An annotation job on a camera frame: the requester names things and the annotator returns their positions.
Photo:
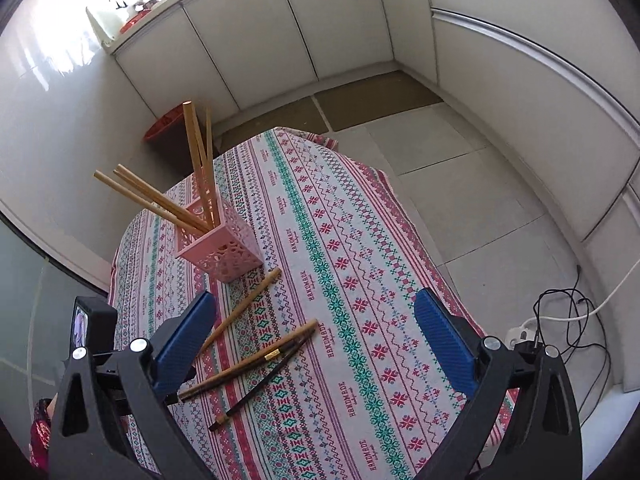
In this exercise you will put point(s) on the bamboo chopstick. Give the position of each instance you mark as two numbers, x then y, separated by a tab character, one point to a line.
270	277
202	165
151	199

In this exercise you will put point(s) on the dark-tipped chopstick gold band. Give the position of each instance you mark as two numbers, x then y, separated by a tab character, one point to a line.
259	356

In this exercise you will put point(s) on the red basin on counter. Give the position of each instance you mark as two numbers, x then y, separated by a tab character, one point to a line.
132	21

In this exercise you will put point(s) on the white power strip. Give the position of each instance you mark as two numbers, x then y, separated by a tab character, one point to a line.
517	335

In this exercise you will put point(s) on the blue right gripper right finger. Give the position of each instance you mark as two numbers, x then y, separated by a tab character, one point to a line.
451	338

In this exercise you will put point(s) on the pink perforated utensil holder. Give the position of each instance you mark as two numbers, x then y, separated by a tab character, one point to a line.
226	253

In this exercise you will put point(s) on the patterned pink tablecloth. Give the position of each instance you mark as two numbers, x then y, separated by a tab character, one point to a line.
366	397

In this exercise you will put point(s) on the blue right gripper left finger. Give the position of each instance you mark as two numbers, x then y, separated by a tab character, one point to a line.
177	343

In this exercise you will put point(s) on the red-rimmed trash bin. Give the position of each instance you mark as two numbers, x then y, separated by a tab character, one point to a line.
168	139

